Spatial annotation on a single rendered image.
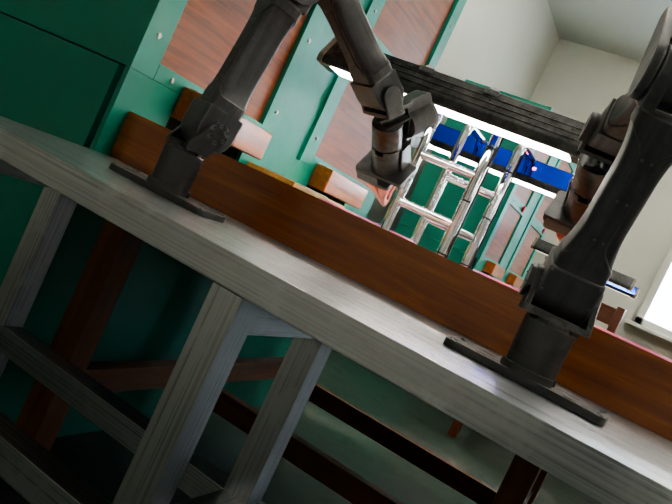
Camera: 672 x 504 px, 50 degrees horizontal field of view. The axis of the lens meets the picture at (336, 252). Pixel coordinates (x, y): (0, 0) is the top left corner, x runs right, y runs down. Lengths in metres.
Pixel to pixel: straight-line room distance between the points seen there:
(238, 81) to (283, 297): 0.45
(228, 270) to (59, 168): 0.30
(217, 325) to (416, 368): 0.23
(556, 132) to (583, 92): 5.38
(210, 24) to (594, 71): 5.53
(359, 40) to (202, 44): 0.47
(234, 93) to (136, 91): 0.39
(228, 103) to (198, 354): 0.44
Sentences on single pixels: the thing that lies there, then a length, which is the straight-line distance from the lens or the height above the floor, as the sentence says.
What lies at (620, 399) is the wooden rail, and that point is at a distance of 1.08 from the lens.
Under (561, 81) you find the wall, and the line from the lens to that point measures 6.88.
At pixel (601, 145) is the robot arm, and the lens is 1.05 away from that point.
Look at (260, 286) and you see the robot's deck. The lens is 0.79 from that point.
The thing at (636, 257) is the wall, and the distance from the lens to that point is 6.45.
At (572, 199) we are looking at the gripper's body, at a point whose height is 0.92.
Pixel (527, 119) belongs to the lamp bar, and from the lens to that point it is 1.46.
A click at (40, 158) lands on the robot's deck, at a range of 1.03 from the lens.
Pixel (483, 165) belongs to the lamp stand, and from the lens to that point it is 1.64.
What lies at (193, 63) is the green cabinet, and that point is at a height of 0.91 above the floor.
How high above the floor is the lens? 0.76
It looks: 3 degrees down
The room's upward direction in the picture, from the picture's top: 25 degrees clockwise
